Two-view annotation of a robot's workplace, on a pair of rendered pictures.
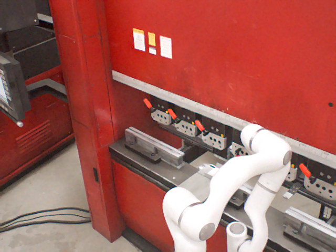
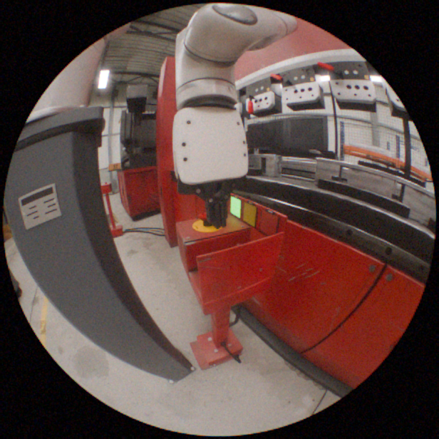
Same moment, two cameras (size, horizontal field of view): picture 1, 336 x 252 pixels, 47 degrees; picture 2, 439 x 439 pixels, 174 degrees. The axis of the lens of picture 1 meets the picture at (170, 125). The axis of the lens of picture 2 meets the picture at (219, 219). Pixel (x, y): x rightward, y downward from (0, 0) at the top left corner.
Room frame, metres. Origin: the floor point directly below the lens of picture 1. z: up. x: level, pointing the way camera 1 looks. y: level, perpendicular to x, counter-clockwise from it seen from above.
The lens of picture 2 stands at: (0.98, -0.32, 0.92)
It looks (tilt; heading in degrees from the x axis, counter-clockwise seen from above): 22 degrees down; 11
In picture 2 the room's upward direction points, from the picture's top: straight up
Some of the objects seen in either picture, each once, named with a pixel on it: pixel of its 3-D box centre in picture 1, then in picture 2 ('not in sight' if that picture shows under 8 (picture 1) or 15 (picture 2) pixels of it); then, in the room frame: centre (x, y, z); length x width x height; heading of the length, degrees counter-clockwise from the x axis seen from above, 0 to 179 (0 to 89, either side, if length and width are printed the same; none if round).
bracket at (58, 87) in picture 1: (49, 94); (151, 148); (2.49, 0.84, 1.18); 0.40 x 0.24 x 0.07; 45
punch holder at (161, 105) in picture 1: (164, 107); not in sight; (2.06, 0.03, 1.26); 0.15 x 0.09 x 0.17; 45
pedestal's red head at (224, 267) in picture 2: not in sight; (219, 244); (1.24, -0.27, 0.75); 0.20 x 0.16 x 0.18; 36
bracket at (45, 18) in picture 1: (33, 25); (152, 112); (2.49, 0.84, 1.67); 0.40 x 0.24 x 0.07; 45
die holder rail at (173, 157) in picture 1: (153, 146); not in sight; (2.15, 0.12, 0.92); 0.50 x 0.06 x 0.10; 45
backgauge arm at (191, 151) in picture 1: (201, 142); not in sight; (2.35, -0.22, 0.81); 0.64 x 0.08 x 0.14; 135
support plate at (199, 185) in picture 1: (203, 184); not in sight; (1.66, -0.17, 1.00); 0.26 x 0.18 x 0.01; 135
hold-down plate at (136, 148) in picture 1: (142, 151); not in sight; (2.15, 0.19, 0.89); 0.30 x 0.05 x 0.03; 45
